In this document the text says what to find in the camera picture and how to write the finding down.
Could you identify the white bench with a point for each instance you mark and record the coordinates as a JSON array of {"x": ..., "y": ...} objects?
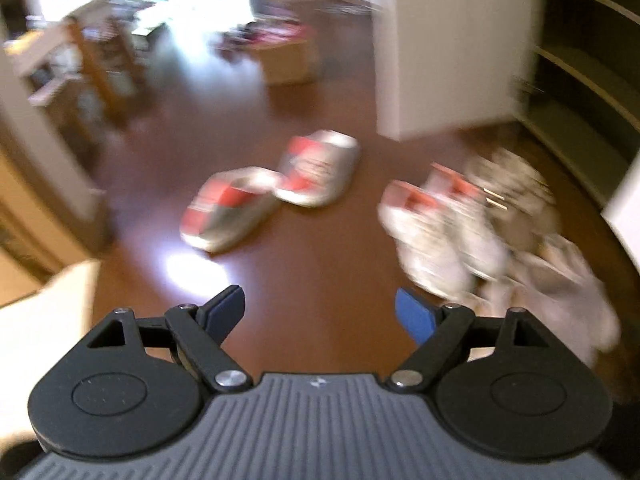
[{"x": 45, "y": 350}]

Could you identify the white sneaker orange lining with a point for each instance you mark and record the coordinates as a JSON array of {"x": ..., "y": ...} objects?
[
  {"x": 480, "y": 230},
  {"x": 425, "y": 245}
]

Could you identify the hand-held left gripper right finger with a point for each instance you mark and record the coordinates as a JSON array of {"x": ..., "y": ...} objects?
[{"x": 415, "y": 315}]

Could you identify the cardboard box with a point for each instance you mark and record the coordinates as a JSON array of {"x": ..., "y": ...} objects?
[{"x": 285, "y": 62}]

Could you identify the white cabinet door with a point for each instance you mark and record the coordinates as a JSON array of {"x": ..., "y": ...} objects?
[
  {"x": 622, "y": 215},
  {"x": 450, "y": 50}
]

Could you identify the wooden stool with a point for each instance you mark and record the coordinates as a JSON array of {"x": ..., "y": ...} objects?
[{"x": 90, "y": 45}]

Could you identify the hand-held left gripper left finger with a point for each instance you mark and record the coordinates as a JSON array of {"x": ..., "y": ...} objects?
[{"x": 222, "y": 310}]

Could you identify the shoe cabinet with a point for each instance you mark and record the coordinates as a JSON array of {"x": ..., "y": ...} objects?
[{"x": 585, "y": 85}]

